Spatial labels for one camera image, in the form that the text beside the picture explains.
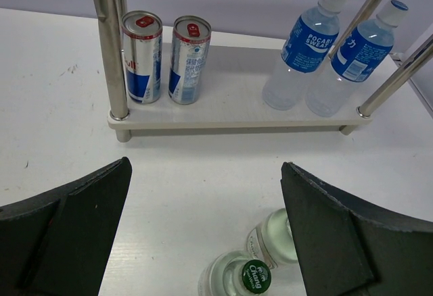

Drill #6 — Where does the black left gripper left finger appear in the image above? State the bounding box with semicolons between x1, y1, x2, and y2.
1;157;132;295

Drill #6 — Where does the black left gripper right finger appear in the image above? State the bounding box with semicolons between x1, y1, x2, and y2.
281;162;432;295

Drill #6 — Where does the clear glass bottle green cap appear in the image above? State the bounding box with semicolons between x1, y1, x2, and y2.
246;208;298;269

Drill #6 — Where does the Pocari Sweat bottle blue cap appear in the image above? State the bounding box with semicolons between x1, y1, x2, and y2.
304;0;409;118

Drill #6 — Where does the white two-tier wooden shelf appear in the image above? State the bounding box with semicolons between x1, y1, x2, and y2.
93;0;432;142

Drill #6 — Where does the blue silver energy can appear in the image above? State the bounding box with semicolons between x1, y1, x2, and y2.
122;10;162;104
168;16;212;105

